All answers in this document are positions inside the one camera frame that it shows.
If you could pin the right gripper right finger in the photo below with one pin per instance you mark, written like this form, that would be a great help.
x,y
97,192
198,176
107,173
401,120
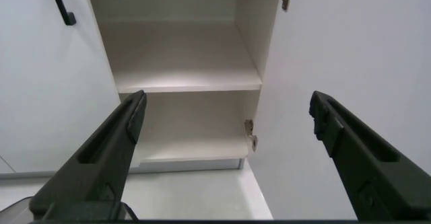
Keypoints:
x,y
377,170

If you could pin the white kitchen cabinet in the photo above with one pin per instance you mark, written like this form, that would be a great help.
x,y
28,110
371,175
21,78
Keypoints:
x,y
182,49

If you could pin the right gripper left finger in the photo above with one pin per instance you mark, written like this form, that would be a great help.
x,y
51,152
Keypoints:
x,y
91,180

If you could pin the white cabinet door with hinges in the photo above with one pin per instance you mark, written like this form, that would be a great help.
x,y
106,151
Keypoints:
x,y
336,49

